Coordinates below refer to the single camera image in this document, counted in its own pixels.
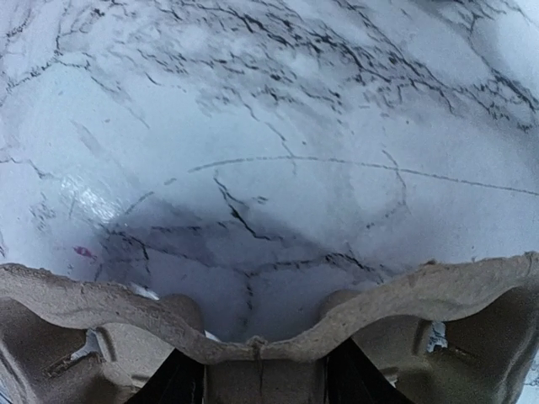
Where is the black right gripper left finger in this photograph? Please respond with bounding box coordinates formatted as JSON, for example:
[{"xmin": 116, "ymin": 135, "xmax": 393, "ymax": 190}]
[{"xmin": 134, "ymin": 349, "xmax": 205, "ymax": 404}]

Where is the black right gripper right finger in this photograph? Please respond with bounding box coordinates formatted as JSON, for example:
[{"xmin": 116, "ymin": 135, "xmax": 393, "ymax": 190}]
[{"xmin": 324, "ymin": 338, "xmax": 413, "ymax": 404}]

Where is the single cardboard cup carrier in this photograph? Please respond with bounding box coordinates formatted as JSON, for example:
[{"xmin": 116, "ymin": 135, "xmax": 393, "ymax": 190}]
[{"xmin": 1, "ymin": 252, "xmax": 538, "ymax": 403}]

